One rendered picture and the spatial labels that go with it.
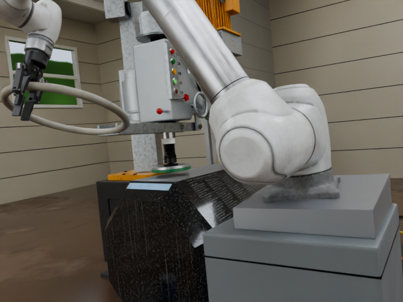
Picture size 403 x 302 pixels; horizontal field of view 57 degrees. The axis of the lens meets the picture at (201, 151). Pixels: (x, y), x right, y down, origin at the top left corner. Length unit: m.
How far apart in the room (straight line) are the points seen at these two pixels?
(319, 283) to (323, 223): 0.12
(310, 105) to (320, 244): 0.32
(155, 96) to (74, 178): 7.28
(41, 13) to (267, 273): 1.11
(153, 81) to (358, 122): 5.19
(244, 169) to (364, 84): 6.15
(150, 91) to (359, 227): 1.42
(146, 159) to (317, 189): 2.05
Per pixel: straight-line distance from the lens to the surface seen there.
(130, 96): 2.79
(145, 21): 2.03
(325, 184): 0.95
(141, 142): 2.84
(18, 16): 1.42
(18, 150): 8.39
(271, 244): 0.85
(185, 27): 0.83
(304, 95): 0.91
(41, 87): 1.37
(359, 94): 6.79
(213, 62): 0.79
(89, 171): 9.42
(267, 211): 0.89
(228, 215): 1.82
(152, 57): 2.00
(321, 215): 0.85
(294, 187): 0.93
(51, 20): 1.47
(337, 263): 0.82
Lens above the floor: 1.05
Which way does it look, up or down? 3 degrees down
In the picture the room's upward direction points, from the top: 5 degrees counter-clockwise
